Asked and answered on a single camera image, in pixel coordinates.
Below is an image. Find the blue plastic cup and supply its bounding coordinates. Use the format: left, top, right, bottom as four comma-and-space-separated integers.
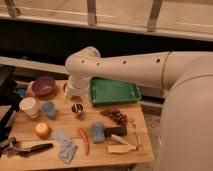
41, 101, 56, 118

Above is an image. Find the metal fork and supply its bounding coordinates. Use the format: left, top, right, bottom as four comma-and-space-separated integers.
130, 118, 143, 153

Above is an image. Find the green plastic tray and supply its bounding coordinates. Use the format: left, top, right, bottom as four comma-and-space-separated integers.
89, 77, 141, 106

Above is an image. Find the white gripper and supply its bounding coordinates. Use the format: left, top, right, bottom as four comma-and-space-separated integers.
65, 76, 90, 99

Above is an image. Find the black chair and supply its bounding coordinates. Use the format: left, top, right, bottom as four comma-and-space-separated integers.
0, 65, 22, 157

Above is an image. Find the yellow red apple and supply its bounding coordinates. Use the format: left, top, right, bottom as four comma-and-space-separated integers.
35, 122, 51, 139

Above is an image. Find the blue sponge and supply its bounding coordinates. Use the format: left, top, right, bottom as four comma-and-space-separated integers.
92, 122, 105, 144

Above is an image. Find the blue grey cloth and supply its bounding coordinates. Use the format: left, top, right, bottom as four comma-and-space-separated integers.
52, 129, 77, 164

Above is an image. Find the white handled knife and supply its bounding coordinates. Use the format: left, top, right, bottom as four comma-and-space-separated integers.
111, 134, 131, 145

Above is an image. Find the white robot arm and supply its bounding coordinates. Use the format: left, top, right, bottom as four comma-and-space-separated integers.
65, 47, 213, 171

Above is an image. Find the small metal cup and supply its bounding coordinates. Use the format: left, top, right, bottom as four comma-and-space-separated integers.
71, 103, 83, 118

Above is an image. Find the dark grape bunch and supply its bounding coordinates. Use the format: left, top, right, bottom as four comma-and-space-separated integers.
100, 108, 128, 126

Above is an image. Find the red bowl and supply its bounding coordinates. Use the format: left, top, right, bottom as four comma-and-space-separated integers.
63, 82, 67, 95

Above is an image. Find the purple bowl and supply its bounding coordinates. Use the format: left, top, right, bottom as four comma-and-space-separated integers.
32, 76, 56, 97

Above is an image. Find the wooden board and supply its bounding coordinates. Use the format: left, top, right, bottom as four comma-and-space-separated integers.
0, 80, 154, 171

